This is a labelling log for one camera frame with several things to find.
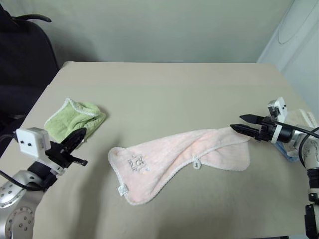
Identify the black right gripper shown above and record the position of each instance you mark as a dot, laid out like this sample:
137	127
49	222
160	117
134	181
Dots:
267	130

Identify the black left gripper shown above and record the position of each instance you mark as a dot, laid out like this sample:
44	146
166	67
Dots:
59	156

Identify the pink towel with white trim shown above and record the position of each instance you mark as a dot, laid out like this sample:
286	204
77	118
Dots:
159	159

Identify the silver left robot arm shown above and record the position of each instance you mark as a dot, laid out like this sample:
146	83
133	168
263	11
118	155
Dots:
15	196

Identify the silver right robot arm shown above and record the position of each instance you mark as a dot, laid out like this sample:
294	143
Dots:
312	159

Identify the green cloth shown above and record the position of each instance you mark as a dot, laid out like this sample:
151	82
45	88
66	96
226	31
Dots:
64	119

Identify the beige towel with white trim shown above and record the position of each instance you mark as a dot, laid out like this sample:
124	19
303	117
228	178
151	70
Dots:
296	117

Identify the black office chair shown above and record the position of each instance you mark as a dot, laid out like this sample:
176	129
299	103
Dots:
22	69

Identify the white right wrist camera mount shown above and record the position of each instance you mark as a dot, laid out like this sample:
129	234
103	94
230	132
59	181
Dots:
279	104

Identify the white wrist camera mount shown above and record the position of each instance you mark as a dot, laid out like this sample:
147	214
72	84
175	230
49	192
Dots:
279	104
31	142

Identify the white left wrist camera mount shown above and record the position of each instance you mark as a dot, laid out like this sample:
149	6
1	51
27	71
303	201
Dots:
31	142

